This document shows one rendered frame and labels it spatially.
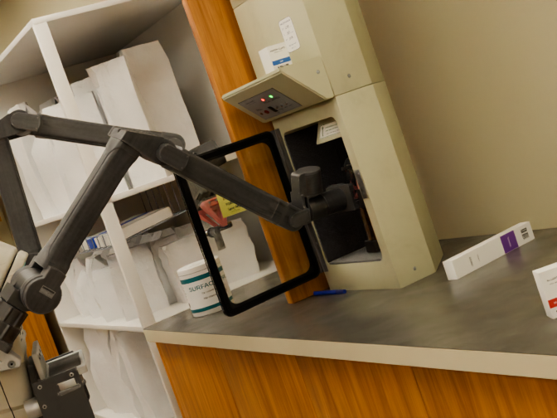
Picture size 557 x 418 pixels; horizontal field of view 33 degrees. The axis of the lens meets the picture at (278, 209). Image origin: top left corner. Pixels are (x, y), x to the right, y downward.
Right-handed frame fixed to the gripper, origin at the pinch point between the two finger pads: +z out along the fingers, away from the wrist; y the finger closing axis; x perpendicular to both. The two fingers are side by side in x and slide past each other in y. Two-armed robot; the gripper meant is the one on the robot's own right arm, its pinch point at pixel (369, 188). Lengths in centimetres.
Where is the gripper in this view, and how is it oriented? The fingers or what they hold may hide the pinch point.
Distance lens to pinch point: 236.1
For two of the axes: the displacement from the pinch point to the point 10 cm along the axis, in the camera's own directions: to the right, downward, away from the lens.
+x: 2.9, 9.6, 0.7
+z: 8.2, -2.8, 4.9
